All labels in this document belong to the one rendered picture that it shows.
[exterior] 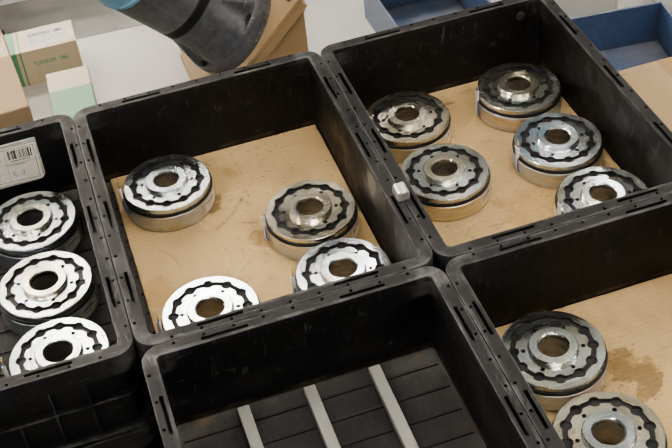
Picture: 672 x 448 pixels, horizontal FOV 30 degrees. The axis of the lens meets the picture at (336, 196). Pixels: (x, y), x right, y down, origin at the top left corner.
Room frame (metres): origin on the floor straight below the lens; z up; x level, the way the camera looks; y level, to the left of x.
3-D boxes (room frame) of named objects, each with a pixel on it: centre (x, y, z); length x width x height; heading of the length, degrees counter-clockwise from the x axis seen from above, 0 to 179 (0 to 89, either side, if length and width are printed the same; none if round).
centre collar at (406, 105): (1.18, -0.10, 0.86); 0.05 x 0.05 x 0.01
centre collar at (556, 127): (1.11, -0.26, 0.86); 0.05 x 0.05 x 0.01
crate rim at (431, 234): (1.09, -0.19, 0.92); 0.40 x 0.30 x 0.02; 14
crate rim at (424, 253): (1.02, 0.10, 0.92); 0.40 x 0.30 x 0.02; 14
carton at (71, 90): (1.40, 0.35, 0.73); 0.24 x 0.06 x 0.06; 11
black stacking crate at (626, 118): (1.09, -0.19, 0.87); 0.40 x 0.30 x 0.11; 14
